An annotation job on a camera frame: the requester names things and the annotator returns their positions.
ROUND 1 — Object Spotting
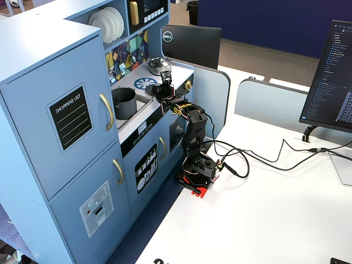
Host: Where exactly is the hanging toy spoon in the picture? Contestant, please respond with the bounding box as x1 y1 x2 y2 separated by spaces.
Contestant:
138 32 146 59

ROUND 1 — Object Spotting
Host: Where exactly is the dark blue partition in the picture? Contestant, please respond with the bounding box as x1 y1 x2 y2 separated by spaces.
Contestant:
197 0 352 59

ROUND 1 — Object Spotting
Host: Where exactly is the steel pot with glass lid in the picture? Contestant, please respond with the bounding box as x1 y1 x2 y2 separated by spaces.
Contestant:
146 57 173 76

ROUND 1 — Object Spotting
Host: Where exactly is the light blue toy kitchen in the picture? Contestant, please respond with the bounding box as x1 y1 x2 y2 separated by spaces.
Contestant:
0 0 196 264

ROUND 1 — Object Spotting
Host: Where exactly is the monitor with lit screen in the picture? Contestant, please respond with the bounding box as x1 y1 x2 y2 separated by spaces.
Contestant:
299 19 352 131

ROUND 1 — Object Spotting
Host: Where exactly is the black Dell monitor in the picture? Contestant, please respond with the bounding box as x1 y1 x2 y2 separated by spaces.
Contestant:
161 24 222 70

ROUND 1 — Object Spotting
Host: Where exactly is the hanging toy spatula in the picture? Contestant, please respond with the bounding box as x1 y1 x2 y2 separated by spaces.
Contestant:
118 45 127 75

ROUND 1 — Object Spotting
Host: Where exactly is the short gold fridge handle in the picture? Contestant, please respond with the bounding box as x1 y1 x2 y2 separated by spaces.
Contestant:
112 158 125 186

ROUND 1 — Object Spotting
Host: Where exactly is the small wrist camera board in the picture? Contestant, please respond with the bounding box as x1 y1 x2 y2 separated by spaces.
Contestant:
159 69 173 84

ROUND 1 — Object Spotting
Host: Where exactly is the gold microwave handle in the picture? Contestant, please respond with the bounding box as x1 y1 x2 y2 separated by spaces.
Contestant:
129 1 139 26

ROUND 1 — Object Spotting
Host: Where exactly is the gray monitor base plate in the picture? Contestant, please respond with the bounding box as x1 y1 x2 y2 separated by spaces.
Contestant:
328 150 352 187

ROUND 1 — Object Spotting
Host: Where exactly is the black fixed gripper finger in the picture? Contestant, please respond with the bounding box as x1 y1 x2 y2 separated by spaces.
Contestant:
152 87 166 102

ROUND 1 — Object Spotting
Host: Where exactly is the black cable with connector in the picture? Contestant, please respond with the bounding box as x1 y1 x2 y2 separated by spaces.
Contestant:
214 139 352 166

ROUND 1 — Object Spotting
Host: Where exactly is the white plate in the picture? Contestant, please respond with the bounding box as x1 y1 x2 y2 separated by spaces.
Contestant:
104 6 125 39
98 8 120 42
88 10 114 45

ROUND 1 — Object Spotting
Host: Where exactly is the light blue desk divider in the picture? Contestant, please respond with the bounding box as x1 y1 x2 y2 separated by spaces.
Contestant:
234 78 352 146
170 59 232 130

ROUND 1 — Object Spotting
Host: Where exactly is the black trash bin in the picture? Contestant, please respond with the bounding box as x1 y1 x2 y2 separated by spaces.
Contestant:
186 0 199 26

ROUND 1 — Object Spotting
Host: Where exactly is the thin black camera cable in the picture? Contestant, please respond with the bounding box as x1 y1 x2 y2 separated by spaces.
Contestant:
203 111 221 159

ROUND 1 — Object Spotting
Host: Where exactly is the dark gray pot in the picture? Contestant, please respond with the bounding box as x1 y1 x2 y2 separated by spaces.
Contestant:
111 86 138 120

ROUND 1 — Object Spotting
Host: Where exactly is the black looped cable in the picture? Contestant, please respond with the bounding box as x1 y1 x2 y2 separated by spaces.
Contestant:
219 148 352 179

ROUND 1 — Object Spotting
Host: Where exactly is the hanging toy ladle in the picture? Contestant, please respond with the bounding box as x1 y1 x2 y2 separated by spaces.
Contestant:
128 38 137 64

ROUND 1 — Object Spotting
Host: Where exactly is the long gold fridge handle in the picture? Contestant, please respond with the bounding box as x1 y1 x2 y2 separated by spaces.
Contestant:
99 92 114 132

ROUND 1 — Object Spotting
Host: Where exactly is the red arm base clamp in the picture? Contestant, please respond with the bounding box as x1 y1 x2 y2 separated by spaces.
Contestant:
177 172 221 200

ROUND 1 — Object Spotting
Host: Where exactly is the gold dishwasher door handle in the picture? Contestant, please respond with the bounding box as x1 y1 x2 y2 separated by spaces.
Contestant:
158 136 168 161

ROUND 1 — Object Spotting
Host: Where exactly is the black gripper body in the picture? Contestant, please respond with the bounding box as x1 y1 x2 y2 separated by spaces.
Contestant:
159 81 177 105

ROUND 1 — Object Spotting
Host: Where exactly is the hanging toy strainer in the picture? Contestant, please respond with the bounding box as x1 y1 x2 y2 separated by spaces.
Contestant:
107 52 117 83

